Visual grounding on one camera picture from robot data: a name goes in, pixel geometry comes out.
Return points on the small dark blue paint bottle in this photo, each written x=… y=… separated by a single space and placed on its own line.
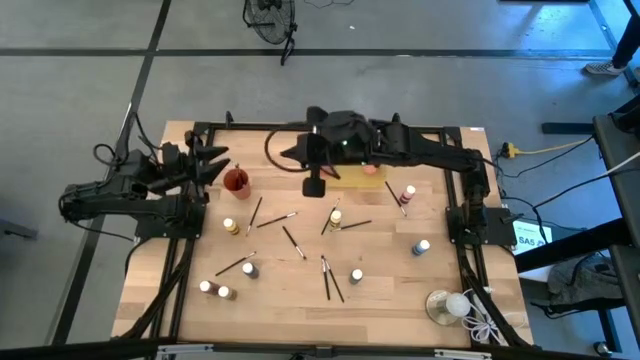
x=251 y=271

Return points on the yellow translucent plastic bin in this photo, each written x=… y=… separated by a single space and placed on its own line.
x=357 y=178

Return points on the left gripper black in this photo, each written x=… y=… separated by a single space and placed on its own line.
x=172 y=167

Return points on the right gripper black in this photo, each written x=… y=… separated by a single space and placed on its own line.
x=345 y=135

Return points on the white SA5 label sign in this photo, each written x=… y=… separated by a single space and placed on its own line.
x=527 y=241

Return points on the person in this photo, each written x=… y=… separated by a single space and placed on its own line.
x=627 y=45

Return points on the small bright yellow paint bottle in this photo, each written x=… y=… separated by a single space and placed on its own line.
x=335 y=220

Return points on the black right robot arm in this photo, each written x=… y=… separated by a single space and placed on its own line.
x=430 y=150

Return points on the small pink paint bottle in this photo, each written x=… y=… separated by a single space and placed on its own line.
x=406 y=196

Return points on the small tan paint bottle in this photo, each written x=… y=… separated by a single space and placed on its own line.
x=228 y=293

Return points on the round lamp with white bulb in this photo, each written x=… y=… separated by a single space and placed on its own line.
x=457 y=305

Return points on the black floor fan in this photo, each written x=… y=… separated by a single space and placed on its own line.
x=270 y=22

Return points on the gray bag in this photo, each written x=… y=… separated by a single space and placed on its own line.
x=580 y=277

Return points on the small light blue paint bottle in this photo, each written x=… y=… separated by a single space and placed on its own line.
x=420 y=248

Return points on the orange plastic cup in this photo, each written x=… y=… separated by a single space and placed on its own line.
x=240 y=191

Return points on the small maroon paint bottle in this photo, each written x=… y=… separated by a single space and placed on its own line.
x=211 y=288

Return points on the gray stand foot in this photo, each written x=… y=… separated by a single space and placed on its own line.
x=17 y=231

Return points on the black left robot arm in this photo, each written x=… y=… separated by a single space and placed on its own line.
x=110 y=200

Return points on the person's shoe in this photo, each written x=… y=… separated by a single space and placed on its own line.
x=602 y=68

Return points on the black desk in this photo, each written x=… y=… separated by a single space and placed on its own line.
x=625 y=190

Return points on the small green paint bottle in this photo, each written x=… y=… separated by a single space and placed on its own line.
x=355 y=276

